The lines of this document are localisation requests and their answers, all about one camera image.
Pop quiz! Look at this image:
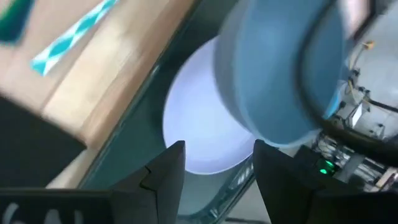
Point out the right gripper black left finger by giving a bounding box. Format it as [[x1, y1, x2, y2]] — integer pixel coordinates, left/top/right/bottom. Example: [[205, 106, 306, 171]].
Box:
[[108, 140, 187, 224]]

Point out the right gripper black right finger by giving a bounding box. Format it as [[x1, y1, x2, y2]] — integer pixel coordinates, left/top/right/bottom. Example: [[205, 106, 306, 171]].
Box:
[[252, 139, 343, 224]]

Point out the lavender plate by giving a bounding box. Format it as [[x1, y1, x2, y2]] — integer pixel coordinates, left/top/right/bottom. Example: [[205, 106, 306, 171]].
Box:
[[162, 37, 259, 175]]

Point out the blue bowl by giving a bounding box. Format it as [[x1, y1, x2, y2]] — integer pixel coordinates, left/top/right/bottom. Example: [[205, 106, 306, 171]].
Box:
[[213, 0, 346, 147]]

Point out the dark green cloth napkin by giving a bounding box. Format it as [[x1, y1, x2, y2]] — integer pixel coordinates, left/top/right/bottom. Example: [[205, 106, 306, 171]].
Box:
[[0, 95, 88, 189]]

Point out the knife with patterned teal handle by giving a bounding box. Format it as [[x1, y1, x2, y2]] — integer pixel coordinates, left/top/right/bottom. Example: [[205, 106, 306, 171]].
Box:
[[29, 0, 121, 78]]

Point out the dark green tray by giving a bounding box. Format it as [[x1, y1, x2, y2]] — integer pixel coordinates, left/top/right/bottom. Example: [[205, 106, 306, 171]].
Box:
[[79, 0, 261, 224]]

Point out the black box with green light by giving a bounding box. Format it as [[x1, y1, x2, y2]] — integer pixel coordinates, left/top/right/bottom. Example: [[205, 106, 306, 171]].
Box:
[[295, 144, 340, 184]]

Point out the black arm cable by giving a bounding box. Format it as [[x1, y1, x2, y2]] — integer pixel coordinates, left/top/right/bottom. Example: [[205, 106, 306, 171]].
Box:
[[295, 0, 398, 166]]

